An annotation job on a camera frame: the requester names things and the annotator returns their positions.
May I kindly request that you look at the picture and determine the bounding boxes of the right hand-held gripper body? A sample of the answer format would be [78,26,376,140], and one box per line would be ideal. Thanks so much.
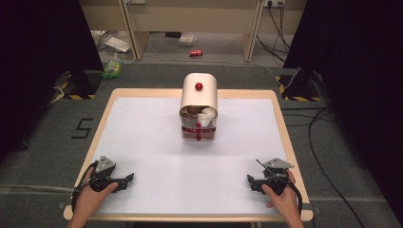
[261,157,295,196]

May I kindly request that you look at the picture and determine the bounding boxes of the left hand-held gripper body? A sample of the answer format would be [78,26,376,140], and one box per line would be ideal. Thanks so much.
[89,155,127,193]

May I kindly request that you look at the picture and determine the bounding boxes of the cream roll-top storage box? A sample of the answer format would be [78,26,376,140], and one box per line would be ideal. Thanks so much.
[179,72,220,143]

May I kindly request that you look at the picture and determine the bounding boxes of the person's right hand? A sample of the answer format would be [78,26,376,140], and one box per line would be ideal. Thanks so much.
[261,170,300,220]

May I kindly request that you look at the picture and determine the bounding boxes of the person's left hand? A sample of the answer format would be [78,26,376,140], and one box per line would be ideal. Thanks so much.
[74,167,119,219]

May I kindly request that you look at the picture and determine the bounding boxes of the white table mat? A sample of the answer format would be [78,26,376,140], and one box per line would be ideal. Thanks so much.
[90,96,301,217]

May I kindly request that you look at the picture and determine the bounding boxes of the wooden table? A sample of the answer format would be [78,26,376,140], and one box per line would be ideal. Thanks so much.
[63,87,315,223]

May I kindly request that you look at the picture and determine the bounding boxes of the white cup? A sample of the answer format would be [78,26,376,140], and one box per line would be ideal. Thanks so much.
[197,106,219,127]

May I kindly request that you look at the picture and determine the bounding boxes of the black stand base striped tape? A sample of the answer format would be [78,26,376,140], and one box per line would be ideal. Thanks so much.
[275,69,321,103]
[62,69,103,101]

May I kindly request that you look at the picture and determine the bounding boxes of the green packet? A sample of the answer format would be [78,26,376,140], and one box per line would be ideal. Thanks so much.
[101,58,125,80]

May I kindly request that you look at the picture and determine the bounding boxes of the black curtain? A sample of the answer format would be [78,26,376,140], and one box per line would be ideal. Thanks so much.
[282,0,403,222]
[0,0,105,164]

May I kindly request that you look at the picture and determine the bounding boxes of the crumpled white plastic wrap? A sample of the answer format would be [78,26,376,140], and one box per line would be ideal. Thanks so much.
[90,29,133,55]

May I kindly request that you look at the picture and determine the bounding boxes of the clear plastic bag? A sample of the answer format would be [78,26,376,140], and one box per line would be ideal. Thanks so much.
[178,33,198,48]

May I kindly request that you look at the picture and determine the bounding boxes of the beige desk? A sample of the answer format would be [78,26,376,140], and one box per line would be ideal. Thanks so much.
[79,0,266,64]

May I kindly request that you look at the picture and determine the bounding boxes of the thin black wire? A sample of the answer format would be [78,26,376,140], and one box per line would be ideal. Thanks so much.
[256,159,281,183]

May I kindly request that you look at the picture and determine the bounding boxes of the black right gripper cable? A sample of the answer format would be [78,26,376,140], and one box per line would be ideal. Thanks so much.
[285,180,304,217]

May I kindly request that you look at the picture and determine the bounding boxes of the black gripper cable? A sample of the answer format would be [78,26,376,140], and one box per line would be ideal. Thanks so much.
[285,180,304,217]
[70,161,100,214]

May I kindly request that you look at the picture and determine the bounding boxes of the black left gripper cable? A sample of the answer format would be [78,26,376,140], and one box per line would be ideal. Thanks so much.
[70,161,100,214]

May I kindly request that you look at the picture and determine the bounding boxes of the black floor cable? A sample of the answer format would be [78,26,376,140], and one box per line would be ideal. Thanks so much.
[279,105,369,228]

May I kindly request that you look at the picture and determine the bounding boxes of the black power cables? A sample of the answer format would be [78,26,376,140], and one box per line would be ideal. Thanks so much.
[256,2,297,65]

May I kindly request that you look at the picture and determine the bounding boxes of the white wall power outlet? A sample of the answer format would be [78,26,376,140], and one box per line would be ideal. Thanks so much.
[263,0,286,9]

